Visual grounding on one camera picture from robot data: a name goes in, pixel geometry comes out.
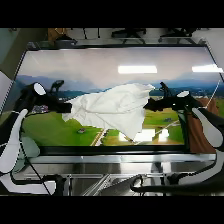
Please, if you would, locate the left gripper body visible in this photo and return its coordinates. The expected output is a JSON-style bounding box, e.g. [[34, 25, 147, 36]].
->
[[49, 96, 73, 114]]

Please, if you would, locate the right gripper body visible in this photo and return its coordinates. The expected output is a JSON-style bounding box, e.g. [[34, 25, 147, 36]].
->
[[143, 96, 170, 113]]

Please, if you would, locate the white T-shirt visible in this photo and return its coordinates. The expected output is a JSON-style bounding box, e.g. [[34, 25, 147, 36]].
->
[[61, 82, 156, 142]]

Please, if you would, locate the pale green garment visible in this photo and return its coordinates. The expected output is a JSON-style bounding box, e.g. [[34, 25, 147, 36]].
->
[[12, 134, 41, 175]]

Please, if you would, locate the brown garment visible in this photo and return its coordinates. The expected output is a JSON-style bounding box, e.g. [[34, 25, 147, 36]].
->
[[185, 96, 220, 155]]

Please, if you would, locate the black chair base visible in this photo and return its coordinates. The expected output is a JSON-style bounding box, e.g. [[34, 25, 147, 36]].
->
[[158, 27, 202, 40], [111, 27, 148, 40]]

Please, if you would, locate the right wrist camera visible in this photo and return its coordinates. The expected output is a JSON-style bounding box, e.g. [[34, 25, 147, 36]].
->
[[158, 81, 175, 100]]

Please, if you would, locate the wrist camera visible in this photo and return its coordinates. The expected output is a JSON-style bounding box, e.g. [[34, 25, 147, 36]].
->
[[158, 81, 175, 100], [49, 79, 65, 97]]

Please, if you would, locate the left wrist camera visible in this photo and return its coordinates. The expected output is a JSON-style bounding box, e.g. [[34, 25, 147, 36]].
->
[[49, 79, 65, 97]]

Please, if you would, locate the silver frame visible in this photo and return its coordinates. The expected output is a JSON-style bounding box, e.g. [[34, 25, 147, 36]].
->
[[22, 39, 224, 197]]

